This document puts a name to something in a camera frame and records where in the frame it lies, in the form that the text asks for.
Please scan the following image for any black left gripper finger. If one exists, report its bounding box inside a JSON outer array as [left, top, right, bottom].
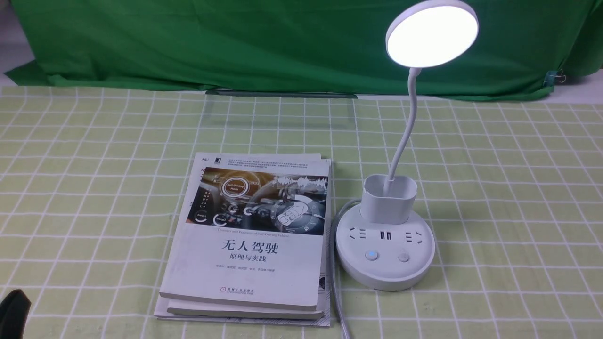
[[0, 289, 32, 339]]

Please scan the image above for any clear acrylic stand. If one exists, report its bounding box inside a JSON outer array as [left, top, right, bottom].
[[202, 89, 358, 129]]

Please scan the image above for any green backdrop cloth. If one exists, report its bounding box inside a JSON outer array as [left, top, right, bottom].
[[7, 0, 602, 101]]

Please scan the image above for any binder clip on cloth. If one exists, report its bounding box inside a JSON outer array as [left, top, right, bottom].
[[543, 69, 567, 87]]

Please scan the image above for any grey lamp power cable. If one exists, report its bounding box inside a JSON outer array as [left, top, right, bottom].
[[329, 198, 362, 339]]

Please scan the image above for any green checked tablecloth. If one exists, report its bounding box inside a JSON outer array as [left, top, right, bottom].
[[0, 87, 603, 339]]

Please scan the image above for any top book self-driving cover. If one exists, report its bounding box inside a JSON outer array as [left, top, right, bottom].
[[159, 152, 331, 312]]

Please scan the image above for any white desk lamp with base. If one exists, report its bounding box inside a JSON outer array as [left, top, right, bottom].
[[330, 0, 480, 291]]

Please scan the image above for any bottom thin magazine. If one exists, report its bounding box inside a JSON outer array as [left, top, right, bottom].
[[154, 153, 333, 328]]

